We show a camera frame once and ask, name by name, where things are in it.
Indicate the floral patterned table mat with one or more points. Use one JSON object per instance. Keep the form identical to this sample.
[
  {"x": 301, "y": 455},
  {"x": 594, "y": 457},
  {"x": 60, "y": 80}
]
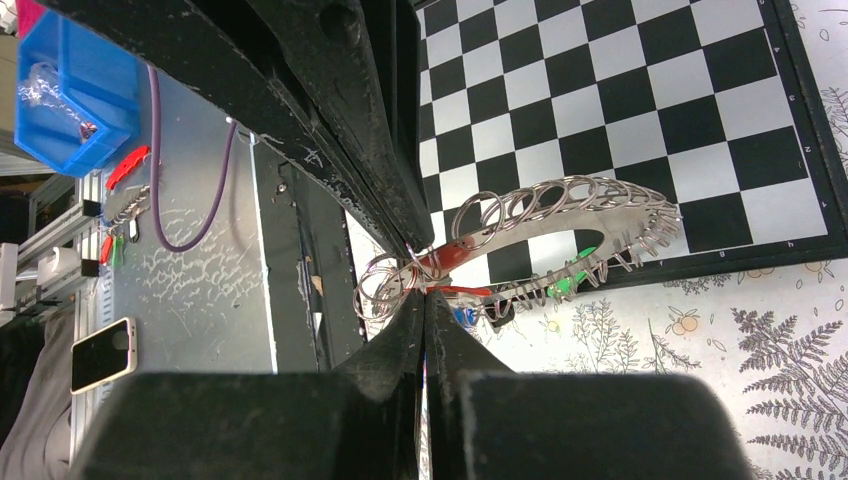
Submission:
[{"x": 771, "y": 343}]

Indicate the key with red tag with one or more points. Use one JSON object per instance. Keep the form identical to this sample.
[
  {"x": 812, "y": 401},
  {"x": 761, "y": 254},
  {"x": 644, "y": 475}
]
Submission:
[{"x": 436, "y": 265}]

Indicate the key organiser with rings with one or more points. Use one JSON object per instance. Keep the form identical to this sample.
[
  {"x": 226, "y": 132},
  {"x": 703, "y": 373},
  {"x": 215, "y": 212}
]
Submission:
[{"x": 532, "y": 246}]

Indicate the smartphone with beige case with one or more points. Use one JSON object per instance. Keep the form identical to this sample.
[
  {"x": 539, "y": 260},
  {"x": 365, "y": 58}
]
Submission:
[{"x": 104, "y": 356}]

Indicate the blue plastic storage bin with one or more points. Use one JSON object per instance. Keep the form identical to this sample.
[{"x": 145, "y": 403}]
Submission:
[{"x": 78, "y": 99}]

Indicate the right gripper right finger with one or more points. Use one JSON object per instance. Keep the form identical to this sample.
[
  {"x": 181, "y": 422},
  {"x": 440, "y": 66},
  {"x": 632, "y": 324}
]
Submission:
[{"x": 489, "y": 422}]

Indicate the black white chessboard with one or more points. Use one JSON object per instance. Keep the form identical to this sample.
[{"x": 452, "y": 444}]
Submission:
[{"x": 710, "y": 103}]

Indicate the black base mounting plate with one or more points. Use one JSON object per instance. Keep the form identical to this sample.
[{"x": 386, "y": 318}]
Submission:
[{"x": 308, "y": 268}]

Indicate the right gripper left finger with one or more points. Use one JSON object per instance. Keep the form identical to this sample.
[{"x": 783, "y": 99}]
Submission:
[{"x": 357, "y": 421}]

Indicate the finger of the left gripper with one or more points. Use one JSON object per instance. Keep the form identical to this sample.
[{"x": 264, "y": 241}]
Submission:
[
  {"x": 301, "y": 75},
  {"x": 394, "y": 33}
]

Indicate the spare organiser with red handle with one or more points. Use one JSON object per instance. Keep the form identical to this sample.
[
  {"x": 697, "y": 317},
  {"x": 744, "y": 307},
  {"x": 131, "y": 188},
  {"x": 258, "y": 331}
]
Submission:
[{"x": 122, "y": 200}]

